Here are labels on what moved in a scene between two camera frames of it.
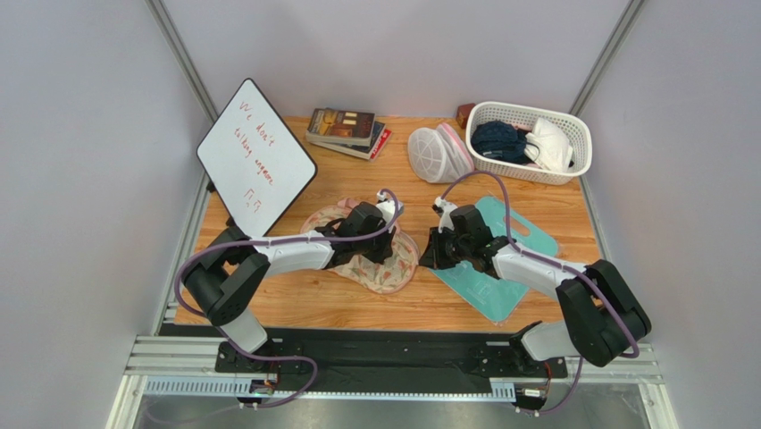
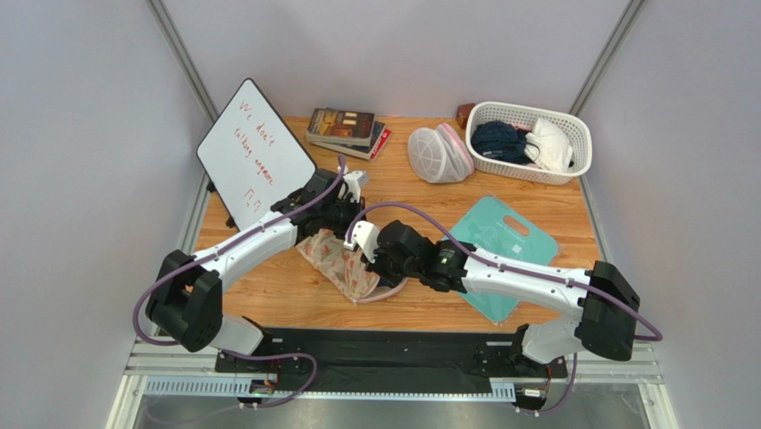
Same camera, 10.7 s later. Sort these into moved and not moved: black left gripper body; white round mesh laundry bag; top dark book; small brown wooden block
Moved: black left gripper body
Not moved: top dark book; white round mesh laundry bag; small brown wooden block
